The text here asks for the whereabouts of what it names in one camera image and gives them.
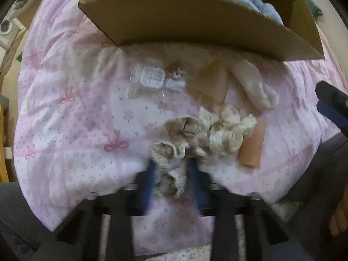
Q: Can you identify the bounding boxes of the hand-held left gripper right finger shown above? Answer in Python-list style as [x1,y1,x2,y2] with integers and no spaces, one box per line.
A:
[185,158,289,261]

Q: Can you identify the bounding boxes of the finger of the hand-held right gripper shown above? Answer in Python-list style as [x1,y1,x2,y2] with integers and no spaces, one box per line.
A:
[315,80,348,138]

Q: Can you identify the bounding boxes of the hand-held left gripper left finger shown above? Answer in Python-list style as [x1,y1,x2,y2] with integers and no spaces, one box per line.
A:
[56,159,161,261]

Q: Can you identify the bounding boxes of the small beige lace scrunchie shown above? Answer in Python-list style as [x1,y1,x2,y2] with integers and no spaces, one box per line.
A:
[151,141,189,199]

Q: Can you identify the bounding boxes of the taupe lace scrunchie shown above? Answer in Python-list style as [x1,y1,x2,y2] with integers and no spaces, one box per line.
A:
[164,116,204,153]

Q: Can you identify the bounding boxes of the peach fabric roll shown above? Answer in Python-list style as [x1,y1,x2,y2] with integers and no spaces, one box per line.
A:
[239,121,266,168]

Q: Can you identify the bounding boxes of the cream socks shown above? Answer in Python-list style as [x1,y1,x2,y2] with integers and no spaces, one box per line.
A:
[231,59,279,112]

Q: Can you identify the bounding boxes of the beige cloth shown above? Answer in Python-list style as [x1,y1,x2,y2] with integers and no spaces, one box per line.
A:
[187,59,234,104]

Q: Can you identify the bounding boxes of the clear plastic packet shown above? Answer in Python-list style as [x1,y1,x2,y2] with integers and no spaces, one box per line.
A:
[128,56,188,106]

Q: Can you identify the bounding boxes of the brown cardboard box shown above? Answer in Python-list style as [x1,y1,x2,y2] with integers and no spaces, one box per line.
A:
[78,0,326,61]

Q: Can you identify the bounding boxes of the person's right leg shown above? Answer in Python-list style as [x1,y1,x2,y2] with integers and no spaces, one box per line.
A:
[272,133,348,261]

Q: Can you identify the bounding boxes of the person's leg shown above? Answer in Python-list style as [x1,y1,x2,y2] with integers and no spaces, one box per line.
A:
[0,181,91,261]
[272,133,348,261]

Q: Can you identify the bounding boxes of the floral bed sheet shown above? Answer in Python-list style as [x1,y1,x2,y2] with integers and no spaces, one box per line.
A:
[136,201,299,261]

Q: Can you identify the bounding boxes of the person's bare foot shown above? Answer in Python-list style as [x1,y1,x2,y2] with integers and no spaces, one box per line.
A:
[330,209,348,237]

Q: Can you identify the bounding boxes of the blue fluffy scrunchie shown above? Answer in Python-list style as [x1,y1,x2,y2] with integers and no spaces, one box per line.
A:
[224,0,284,25]

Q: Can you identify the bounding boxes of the person's left leg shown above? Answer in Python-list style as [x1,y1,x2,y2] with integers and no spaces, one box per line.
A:
[0,181,91,261]

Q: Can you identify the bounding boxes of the pink bow-print blanket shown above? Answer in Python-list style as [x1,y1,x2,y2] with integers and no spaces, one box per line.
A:
[13,0,348,256]

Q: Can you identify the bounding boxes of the white washing machine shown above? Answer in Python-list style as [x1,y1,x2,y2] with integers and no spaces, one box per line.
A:
[0,19,21,48]

